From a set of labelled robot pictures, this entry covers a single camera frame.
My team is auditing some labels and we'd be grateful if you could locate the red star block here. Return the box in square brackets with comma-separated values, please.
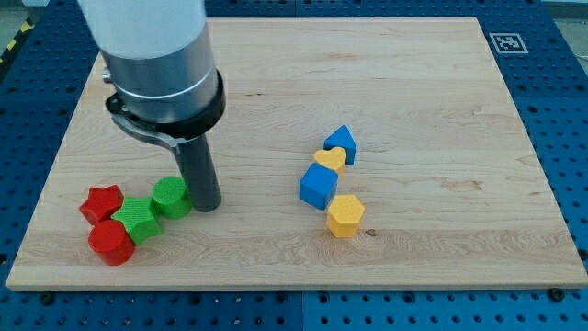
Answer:
[79, 185, 124, 225]

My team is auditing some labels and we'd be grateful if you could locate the white fiducial marker tag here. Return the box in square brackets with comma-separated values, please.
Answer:
[490, 32, 528, 54]

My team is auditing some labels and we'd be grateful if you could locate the green star block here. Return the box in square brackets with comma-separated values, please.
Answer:
[111, 196, 162, 245]

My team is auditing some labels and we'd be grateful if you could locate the blue triangular block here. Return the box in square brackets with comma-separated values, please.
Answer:
[323, 125, 357, 166]

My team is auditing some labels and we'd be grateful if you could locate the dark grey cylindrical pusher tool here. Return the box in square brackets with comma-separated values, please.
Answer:
[174, 134, 221, 212]

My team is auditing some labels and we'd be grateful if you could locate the blue cube block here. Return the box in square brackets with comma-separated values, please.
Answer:
[299, 163, 339, 210]

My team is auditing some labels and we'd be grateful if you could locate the red cylinder block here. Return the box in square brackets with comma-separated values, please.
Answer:
[88, 220, 134, 266]

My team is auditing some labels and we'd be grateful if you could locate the wooden board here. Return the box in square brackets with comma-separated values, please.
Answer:
[6, 17, 587, 291]

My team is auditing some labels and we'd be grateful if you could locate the yellow hexagon block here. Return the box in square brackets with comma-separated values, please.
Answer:
[326, 194, 366, 238]

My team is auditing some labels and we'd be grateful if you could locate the green cylinder block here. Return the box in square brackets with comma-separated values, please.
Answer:
[153, 177, 192, 220]

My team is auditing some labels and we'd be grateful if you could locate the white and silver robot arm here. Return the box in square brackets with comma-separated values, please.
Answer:
[78, 0, 226, 212]

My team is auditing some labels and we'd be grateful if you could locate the yellow heart block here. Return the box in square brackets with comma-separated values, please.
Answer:
[313, 146, 346, 176]

